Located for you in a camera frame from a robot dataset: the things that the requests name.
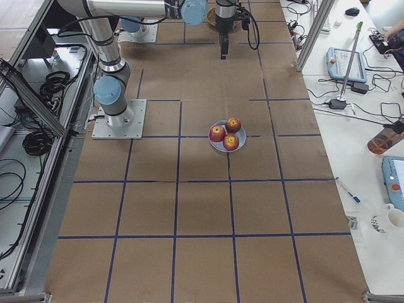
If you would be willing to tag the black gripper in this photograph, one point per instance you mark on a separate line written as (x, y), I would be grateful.
(225, 24)

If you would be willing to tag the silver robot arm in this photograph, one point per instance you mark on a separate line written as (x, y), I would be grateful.
(94, 19)
(131, 24)

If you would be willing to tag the round woven wicker basket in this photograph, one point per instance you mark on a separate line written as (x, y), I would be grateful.
(211, 19)

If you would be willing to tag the red apple plate back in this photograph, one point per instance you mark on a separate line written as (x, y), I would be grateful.
(233, 125)

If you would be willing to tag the red apple plate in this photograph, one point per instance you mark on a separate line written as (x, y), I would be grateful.
(230, 142)
(233, 125)
(217, 133)

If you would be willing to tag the red apple plate left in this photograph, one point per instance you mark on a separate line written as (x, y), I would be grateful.
(217, 133)

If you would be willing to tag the red apple plate front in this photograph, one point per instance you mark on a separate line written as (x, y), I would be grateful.
(230, 142)

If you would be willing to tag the light blue plate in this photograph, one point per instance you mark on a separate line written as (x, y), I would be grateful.
(241, 134)

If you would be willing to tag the blue teach pendant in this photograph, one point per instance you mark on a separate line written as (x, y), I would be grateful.
(337, 61)
(393, 178)

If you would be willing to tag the silver rod green tip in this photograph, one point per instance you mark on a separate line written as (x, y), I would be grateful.
(342, 97)

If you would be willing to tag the white blue pen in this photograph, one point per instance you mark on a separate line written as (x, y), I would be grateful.
(349, 192)

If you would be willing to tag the white mug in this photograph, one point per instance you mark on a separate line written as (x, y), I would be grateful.
(393, 216)

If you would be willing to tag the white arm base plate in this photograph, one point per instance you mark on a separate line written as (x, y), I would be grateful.
(147, 35)
(135, 126)

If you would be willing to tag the aluminium frame post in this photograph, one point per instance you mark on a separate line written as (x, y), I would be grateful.
(319, 20)

